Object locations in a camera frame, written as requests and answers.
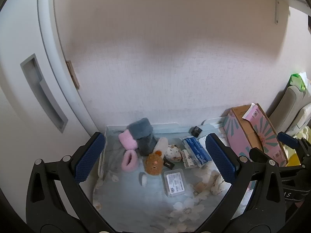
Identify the green packet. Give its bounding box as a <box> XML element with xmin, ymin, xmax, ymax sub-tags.
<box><xmin>289</xmin><ymin>71</ymin><xmax>309</xmax><ymax>92</ymax></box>

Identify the brown plush toy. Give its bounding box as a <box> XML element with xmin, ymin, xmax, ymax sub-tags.
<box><xmin>145</xmin><ymin>150</ymin><xmax>164</xmax><ymax>176</ymax></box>

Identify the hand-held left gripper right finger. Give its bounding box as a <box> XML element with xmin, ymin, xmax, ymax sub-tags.
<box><xmin>194</xmin><ymin>133</ymin><xmax>287</xmax><ymax>233</ymax></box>

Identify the floral cloth pouch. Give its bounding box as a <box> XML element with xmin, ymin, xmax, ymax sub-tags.
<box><xmin>165</xmin><ymin>144</ymin><xmax>183</xmax><ymax>163</ymax></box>

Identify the pink cardboard box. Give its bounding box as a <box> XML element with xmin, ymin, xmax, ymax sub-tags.
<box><xmin>224</xmin><ymin>103</ymin><xmax>289</xmax><ymax>167</ymax></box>

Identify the brown door hinge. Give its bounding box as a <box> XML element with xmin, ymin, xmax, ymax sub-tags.
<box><xmin>65</xmin><ymin>60</ymin><xmax>80</xmax><ymax>89</ymax></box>

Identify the grey fluffy cuff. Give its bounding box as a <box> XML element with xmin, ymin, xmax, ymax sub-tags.
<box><xmin>128</xmin><ymin>118</ymin><xmax>158</xmax><ymax>156</ymax></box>

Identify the clear plastic box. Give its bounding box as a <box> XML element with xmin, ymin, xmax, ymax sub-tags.
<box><xmin>163</xmin><ymin>169</ymin><xmax>187</xmax><ymax>197</ymax></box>

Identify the white wardrobe door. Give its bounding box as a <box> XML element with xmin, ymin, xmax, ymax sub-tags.
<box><xmin>0</xmin><ymin>0</ymin><xmax>99</xmax><ymax>224</ymax></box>

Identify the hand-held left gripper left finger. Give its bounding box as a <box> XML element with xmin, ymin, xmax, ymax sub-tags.
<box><xmin>25</xmin><ymin>131</ymin><xmax>114</xmax><ymax>233</ymax></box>

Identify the blue tissue pack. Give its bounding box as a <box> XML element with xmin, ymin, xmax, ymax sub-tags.
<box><xmin>182</xmin><ymin>137</ymin><xmax>213</xmax><ymax>167</ymax></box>

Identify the pink fluffy cuff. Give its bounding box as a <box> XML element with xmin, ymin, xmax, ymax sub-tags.
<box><xmin>121</xmin><ymin>149</ymin><xmax>138</xmax><ymax>172</ymax></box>
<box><xmin>118</xmin><ymin>130</ymin><xmax>138</xmax><ymax>150</ymax></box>

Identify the white shelf bracket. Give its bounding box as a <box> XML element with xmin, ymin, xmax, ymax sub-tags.
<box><xmin>274</xmin><ymin>0</ymin><xmax>289</xmax><ymax>25</ymax></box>

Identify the floral tablecloth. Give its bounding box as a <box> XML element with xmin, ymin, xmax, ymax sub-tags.
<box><xmin>92</xmin><ymin>123</ymin><xmax>254</xmax><ymax>233</ymax></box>

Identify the yellow patterned bag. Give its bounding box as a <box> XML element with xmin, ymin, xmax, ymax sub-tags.
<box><xmin>287</xmin><ymin>148</ymin><xmax>302</xmax><ymax>167</ymax></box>

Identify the grey recessed door handle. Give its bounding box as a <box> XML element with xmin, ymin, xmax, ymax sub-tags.
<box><xmin>20</xmin><ymin>53</ymin><xmax>69</xmax><ymax>133</ymax></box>

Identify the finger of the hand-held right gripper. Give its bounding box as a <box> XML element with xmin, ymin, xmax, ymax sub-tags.
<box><xmin>278</xmin><ymin>131</ymin><xmax>311</xmax><ymax>157</ymax></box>
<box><xmin>249</xmin><ymin>147</ymin><xmax>304</xmax><ymax>174</ymax></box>

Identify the grey cushion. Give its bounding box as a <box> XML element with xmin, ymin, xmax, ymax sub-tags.
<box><xmin>267</xmin><ymin>85</ymin><xmax>311</xmax><ymax>137</ymax></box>

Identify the small patterned tissue pack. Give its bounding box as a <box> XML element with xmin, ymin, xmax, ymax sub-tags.
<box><xmin>181</xmin><ymin>149</ymin><xmax>195</xmax><ymax>168</ymax></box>

